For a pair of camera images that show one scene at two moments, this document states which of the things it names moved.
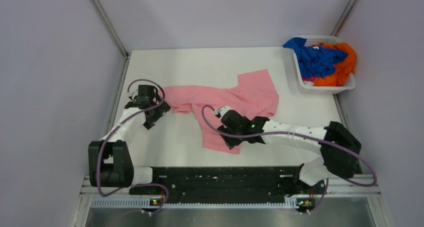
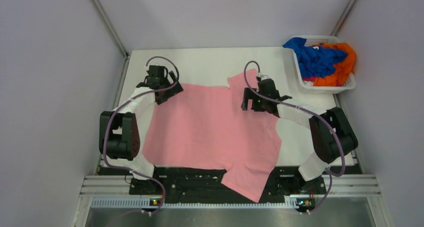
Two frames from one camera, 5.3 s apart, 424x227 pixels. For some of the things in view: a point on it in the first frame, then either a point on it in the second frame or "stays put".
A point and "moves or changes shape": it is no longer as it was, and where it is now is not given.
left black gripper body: [158, 112] to [169, 93]
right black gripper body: [232, 141] to [258, 104]
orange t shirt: [343, 70] stays put
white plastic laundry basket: [314, 40] stays put
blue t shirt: [314, 62] stays put
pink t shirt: [251, 94] moves or changes shape
